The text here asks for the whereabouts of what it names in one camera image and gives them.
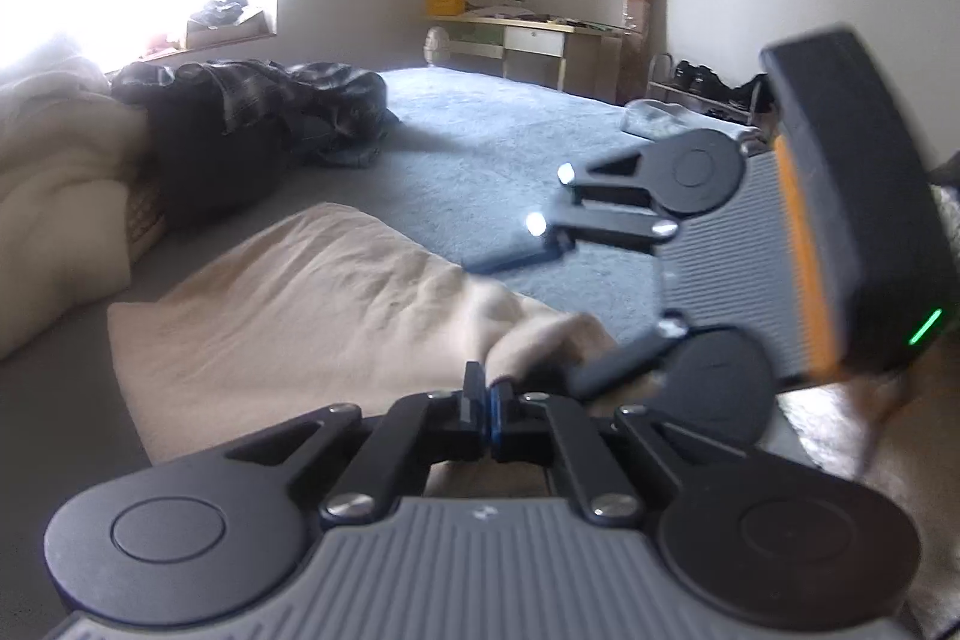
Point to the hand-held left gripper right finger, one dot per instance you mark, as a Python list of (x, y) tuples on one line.
[(499, 419)]

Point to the light grey folded cloth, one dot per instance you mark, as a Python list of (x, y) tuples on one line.
[(660, 119)]

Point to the dark clothing pile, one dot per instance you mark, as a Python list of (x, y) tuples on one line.
[(247, 108)]

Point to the dark cloth bundle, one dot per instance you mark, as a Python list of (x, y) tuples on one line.
[(221, 6)]

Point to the wooden desk with drawers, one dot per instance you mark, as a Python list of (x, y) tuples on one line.
[(532, 44)]

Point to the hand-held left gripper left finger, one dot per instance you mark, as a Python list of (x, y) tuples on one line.
[(465, 422)]

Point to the black shoe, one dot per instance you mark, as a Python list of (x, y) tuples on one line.
[(684, 76), (750, 93), (709, 81)]

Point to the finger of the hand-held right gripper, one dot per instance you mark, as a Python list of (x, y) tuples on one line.
[(607, 370), (517, 254)]

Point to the beige textured cushion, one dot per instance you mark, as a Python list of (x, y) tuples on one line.
[(146, 216)]

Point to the metal shoe rack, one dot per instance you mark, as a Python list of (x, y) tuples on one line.
[(660, 81)]

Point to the low cardboard box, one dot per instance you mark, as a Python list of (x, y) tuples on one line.
[(225, 36)]

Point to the beige pants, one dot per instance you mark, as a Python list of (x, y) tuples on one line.
[(300, 310)]

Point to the white round fan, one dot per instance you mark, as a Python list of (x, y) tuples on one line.
[(437, 44)]

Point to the cream fleece blanket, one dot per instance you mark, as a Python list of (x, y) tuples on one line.
[(60, 160)]

